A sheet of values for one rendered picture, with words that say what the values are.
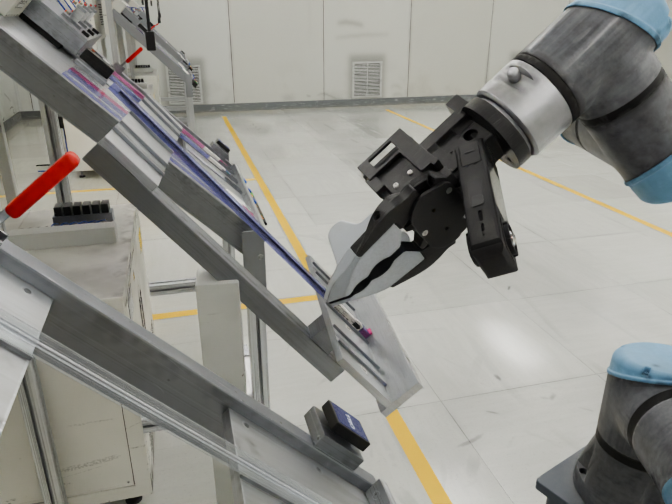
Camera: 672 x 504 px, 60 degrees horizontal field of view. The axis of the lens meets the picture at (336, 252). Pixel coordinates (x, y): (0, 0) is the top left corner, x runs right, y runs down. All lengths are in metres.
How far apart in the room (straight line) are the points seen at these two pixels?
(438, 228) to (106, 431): 1.18
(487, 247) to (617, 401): 0.46
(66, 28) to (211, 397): 1.15
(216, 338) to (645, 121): 0.60
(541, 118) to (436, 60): 8.16
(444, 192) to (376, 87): 7.88
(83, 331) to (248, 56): 7.49
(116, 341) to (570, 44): 0.44
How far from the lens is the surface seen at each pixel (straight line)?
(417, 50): 8.53
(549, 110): 0.51
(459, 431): 1.92
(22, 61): 1.25
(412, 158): 0.51
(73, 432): 1.55
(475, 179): 0.48
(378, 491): 0.66
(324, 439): 0.61
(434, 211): 0.49
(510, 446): 1.90
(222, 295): 0.84
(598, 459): 0.94
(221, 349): 0.88
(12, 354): 0.43
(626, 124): 0.56
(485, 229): 0.45
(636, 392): 0.85
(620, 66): 0.54
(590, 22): 0.54
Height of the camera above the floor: 1.19
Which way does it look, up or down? 22 degrees down
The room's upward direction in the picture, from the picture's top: straight up
